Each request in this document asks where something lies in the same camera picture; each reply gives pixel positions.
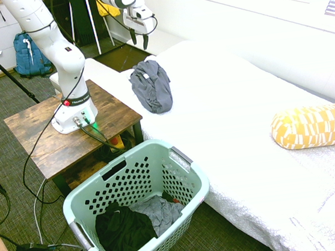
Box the blue backpack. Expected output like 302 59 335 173
11 29 55 79

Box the red yellow emergency stop button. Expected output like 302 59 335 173
109 135 126 152

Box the light grey garment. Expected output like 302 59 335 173
127 191 188 241

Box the rustic wooden side table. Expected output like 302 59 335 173
0 73 151 203

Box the dark grey shirt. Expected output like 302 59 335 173
126 58 175 117

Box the white pole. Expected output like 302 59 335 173
86 0 103 58

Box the black garment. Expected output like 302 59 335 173
92 197 160 251

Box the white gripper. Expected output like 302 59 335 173
121 4 158 52

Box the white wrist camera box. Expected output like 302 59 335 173
132 6 155 22

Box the black tripod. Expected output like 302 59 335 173
0 21 41 108

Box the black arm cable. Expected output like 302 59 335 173
4 17 101 208

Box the green base cable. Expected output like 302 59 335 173
77 112 129 158

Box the mint green laundry basket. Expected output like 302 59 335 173
55 133 218 251

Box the yellow white patterned bolster pillow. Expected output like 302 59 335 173
268 102 335 153

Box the grey floor cable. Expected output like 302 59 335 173
29 173 85 251

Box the white bed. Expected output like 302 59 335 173
116 23 335 251

